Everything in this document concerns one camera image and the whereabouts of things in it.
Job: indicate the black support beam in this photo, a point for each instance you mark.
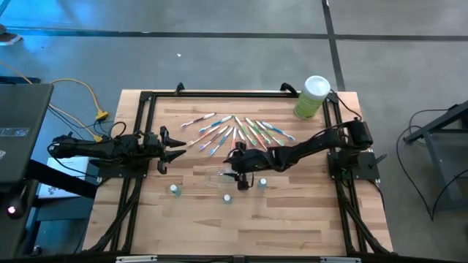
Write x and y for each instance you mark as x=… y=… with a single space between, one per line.
x=62 y=179

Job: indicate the silver bracket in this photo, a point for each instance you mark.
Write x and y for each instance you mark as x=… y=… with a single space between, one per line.
x=340 y=260
x=135 y=259

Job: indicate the white booklet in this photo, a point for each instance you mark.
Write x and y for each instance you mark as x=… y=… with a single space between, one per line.
x=73 y=168

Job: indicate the green wipes canister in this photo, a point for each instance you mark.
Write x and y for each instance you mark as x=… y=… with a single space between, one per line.
x=311 y=98

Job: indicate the round floor stand base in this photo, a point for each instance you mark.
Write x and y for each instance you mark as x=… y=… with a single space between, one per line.
x=9 y=36

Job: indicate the dark grey monitor panel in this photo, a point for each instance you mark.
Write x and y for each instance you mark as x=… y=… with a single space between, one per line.
x=22 y=117

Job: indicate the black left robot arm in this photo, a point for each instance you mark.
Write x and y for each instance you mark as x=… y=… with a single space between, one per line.
x=91 y=148

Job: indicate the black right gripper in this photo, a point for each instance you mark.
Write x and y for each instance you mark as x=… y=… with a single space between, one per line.
x=256 y=160

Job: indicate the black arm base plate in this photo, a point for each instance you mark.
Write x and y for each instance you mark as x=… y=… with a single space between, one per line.
x=365 y=168
x=124 y=171

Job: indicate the black aluminium table frame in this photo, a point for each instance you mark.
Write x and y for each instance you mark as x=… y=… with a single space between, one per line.
x=219 y=94

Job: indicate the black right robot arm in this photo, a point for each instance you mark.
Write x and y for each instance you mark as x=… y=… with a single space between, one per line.
x=314 y=142

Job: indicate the black stand with indicator light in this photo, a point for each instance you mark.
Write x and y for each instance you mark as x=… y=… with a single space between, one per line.
x=12 y=204

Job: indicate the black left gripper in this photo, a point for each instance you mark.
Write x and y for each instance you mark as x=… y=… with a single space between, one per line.
x=150 y=148

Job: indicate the black desk frame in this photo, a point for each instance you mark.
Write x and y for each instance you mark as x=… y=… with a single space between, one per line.
x=435 y=124

